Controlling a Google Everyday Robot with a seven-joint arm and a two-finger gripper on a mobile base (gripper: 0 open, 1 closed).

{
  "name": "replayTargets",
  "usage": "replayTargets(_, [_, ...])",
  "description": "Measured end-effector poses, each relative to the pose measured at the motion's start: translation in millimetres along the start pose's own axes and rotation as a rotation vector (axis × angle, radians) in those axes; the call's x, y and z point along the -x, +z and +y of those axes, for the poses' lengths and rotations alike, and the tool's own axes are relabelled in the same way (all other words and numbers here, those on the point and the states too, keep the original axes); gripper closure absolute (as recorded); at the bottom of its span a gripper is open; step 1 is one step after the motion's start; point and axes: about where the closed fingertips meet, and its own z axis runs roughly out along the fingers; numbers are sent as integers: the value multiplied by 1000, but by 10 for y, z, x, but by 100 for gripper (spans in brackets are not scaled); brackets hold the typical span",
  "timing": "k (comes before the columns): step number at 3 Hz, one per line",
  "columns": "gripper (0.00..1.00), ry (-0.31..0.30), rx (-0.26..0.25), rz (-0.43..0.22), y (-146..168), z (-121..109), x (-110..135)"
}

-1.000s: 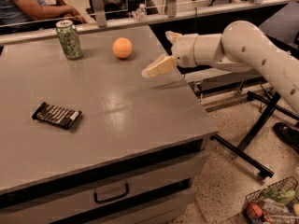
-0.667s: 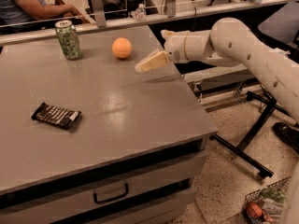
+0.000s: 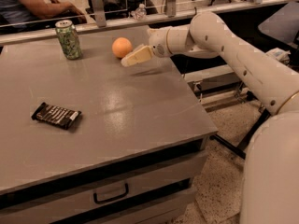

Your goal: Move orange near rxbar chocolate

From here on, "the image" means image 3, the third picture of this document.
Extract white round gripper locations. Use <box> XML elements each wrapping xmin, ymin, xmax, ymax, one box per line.
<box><xmin>121</xmin><ymin>28</ymin><xmax>170</xmax><ymax>67</ymax></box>

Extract orange fruit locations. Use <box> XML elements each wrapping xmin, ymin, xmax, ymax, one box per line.
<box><xmin>112</xmin><ymin>37</ymin><xmax>133</xmax><ymax>59</ymax></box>

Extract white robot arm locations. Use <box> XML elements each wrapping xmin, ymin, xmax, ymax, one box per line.
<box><xmin>121</xmin><ymin>12</ymin><xmax>299</xmax><ymax>224</ymax></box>

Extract dark chocolate bar wrapper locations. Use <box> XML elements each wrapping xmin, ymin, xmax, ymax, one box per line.
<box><xmin>31</xmin><ymin>103</ymin><xmax>81</xmax><ymax>130</ymax></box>

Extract clear plastic water bottle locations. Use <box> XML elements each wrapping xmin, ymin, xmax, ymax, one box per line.
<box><xmin>131</xmin><ymin>4</ymin><xmax>147</xmax><ymax>21</ymax></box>

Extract green soda can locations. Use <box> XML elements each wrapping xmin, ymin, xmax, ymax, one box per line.
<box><xmin>55</xmin><ymin>20</ymin><xmax>82</xmax><ymax>60</ymax></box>

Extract person in blue shirt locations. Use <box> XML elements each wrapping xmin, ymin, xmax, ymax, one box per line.
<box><xmin>0</xmin><ymin>0</ymin><xmax>87</xmax><ymax>34</ymax></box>

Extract black metal floor stand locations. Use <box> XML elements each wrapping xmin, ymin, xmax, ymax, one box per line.
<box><xmin>207</xmin><ymin>91</ymin><xmax>270</xmax><ymax>160</ymax></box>

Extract metal railing frame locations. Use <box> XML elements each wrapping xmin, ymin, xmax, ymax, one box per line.
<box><xmin>0</xmin><ymin>0</ymin><xmax>298</xmax><ymax>45</ymax></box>

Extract grey drawer with black handle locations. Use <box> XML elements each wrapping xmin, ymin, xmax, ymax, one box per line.
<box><xmin>0</xmin><ymin>151</ymin><xmax>206</xmax><ymax>224</ymax></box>

